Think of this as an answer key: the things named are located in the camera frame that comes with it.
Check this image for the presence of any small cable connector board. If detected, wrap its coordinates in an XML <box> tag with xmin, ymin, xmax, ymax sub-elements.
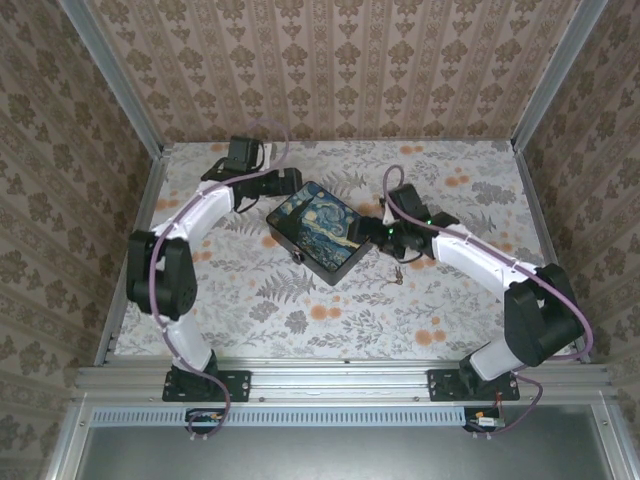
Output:
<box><xmin>185</xmin><ymin>408</ymin><xmax>226</xmax><ymax>434</ymax></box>
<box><xmin>464</xmin><ymin>408</ymin><xmax>506</xmax><ymax>434</ymax></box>

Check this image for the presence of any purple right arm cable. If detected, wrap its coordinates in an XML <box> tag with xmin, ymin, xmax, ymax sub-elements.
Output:
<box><xmin>382</xmin><ymin>164</ymin><xmax>595</xmax><ymax>441</ymax></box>

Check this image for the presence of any aluminium frame side rail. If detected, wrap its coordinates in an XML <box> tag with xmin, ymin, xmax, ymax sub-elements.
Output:
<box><xmin>95</xmin><ymin>149</ymin><xmax>172</xmax><ymax>366</ymax></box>
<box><xmin>514</xmin><ymin>148</ymin><xmax>592</xmax><ymax>362</ymax></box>

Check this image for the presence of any aluminium frame cross rail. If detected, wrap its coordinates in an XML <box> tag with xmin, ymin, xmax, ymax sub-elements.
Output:
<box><xmin>73</xmin><ymin>363</ymin><xmax>617</xmax><ymax>402</ymax></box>

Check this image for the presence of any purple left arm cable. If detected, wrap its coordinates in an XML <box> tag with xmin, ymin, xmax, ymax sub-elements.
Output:
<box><xmin>149</xmin><ymin>118</ymin><xmax>292</xmax><ymax>444</ymax></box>

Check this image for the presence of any grey slotted cable duct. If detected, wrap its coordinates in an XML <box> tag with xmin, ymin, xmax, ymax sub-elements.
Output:
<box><xmin>92</xmin><ymin>406</ymin><xmax>507</xmax><ymax>427</ymax></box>

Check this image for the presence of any grey metal sheet panel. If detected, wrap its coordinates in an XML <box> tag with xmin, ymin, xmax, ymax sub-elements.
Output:
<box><xmin>47</xmin><ymin>402</ymin><xmax>632</xmax><ymax>480</ymax></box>

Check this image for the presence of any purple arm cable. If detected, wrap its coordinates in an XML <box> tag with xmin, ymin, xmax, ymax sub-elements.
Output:
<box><xmin>382</xmin><ymin>164</ymin><xmax>595</xmax><ymax>441</ymax></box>
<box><xmin>149</xmin><ymin>118</ymin><xmax>292</xmax><ymax>444</ymax></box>

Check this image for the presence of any aluminium frame post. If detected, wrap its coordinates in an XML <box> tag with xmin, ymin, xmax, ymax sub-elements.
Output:
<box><xmin>511</xmin><ymin>0</ymin><xmax>587</xmax><ymax>151</ymax></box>
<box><xmin>58</xmin><ymin>0</ymin><xmax>167</xmax><ymax>157</ymax></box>

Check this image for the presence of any black box with painted lid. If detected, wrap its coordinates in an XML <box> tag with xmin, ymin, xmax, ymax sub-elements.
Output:
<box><xmin>265</xmin><ymin>180</ymin><xmax>375</xmax><ymax>288</ymax></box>

